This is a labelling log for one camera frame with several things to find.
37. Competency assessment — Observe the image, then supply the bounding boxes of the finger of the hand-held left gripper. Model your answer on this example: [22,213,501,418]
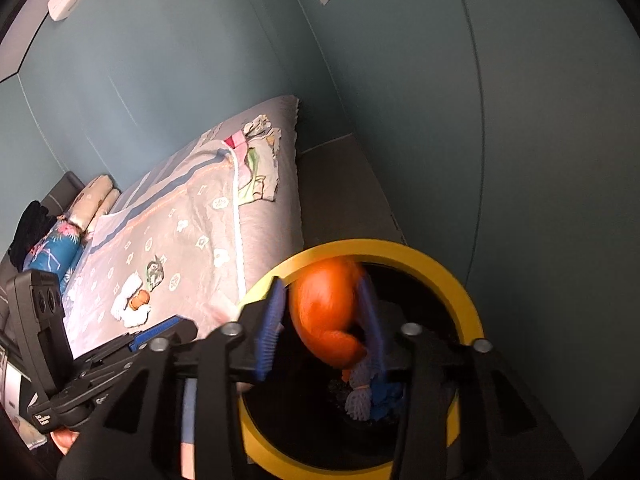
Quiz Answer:
[62,320,201,408]
[75,315,183,376]

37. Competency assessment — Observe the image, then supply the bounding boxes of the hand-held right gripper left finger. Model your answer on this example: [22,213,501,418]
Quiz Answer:
[56,276,288,480]

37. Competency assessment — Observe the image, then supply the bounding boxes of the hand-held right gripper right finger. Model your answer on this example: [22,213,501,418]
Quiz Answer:
[357,275,586,480]

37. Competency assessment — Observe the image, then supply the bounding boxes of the white foam fruit net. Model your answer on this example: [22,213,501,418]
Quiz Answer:
[111,272,148,311]
[345,360,376,423]

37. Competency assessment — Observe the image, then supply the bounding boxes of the black bin with yellow rim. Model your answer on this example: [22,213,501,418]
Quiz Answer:
[239,240,486,480]

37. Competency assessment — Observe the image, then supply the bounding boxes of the person's left hand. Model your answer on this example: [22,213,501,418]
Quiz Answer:
[50,427,83,456]

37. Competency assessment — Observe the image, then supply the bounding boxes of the white tissue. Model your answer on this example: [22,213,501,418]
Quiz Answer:
[117,306,153,327]

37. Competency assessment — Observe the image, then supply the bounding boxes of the green silver wrapper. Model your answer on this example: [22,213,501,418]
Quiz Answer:
[144,255,168,291]

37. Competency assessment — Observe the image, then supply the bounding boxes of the blue floral folded quilt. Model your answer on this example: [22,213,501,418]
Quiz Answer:
[22,215,83,293]

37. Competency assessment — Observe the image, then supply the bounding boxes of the black clothing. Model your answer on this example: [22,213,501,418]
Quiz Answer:
[7,201,48,263]

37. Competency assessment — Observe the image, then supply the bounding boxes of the grey floral printed bedsheet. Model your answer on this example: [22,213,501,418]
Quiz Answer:
[65,95,303,361]

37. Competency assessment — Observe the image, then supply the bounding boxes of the beige pillows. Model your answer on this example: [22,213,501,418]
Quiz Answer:
[67,174,123,233]

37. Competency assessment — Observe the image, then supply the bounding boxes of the cartoon printed blanket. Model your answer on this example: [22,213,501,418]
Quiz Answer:
[222,115,283,206]

